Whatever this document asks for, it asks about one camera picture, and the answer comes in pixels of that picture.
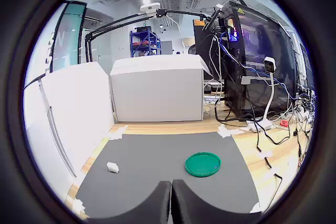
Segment small white plastic terminal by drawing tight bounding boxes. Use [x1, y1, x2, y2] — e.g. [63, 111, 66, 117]
[106, 161, 120, 175]

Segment round green lid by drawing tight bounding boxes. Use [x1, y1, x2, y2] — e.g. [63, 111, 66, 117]
[184, 152, 222, 178]

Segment dark grey mat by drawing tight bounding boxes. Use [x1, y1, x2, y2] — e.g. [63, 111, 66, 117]
[75, 132, 261, 220]

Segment blue metal shelf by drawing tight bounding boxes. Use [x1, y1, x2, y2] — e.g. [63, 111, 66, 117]
[130, 26, 162, 58]

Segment black monitor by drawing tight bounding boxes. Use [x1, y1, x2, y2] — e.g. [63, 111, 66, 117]
[193, 11, 228, 83]

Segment black computer tower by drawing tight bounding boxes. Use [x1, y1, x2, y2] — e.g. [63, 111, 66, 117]
[218, 0, 300, 120]

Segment teal glass door panel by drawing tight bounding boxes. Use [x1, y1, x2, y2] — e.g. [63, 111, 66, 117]
[48, 1, 88, 74]

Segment black camera cable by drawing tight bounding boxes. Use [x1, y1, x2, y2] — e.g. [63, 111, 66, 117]
[255, 119, 284, 214]

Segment white camera on stand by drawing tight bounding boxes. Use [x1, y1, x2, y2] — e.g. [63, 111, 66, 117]
[246, 56, 280, 132]

